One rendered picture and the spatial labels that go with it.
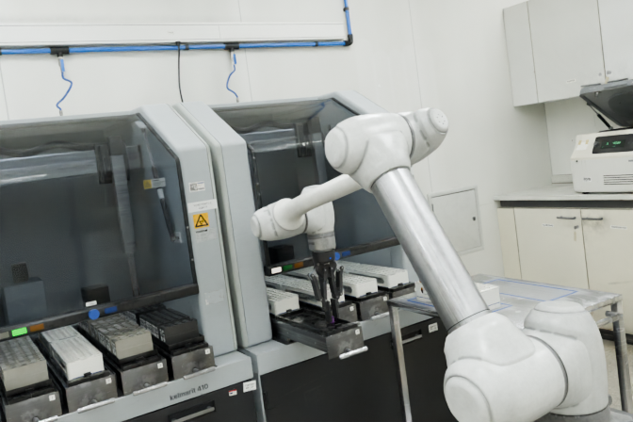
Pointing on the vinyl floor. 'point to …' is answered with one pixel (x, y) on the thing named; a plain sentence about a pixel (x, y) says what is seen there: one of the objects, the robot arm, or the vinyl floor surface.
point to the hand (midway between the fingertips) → (331, 310)
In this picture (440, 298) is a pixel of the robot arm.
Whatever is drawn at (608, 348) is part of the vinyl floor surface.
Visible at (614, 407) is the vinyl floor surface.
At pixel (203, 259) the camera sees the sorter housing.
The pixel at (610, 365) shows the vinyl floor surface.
